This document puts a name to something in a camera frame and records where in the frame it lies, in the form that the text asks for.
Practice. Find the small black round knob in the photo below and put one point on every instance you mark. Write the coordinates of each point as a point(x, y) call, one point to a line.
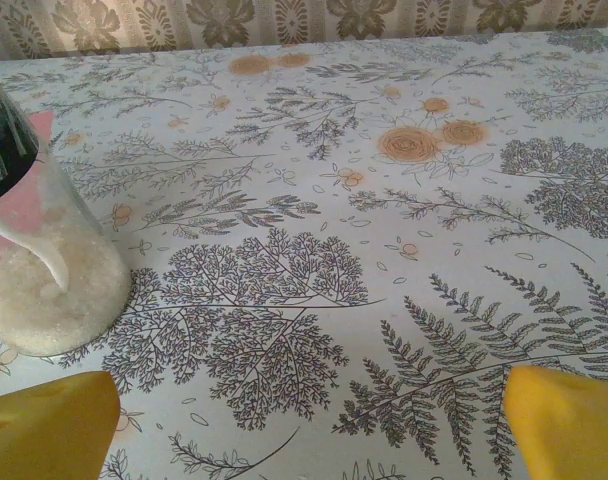
point(59, 300)

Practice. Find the pink paper sheet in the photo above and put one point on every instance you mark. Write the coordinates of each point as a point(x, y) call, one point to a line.
point(40, 131)

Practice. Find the floral tablecloth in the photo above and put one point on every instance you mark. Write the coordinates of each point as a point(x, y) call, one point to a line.
point(334, 225)

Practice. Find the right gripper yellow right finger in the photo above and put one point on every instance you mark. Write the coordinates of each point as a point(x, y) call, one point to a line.
point(569, 430)

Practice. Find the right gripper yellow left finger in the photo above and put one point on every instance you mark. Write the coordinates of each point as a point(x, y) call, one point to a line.
point(49, 425)

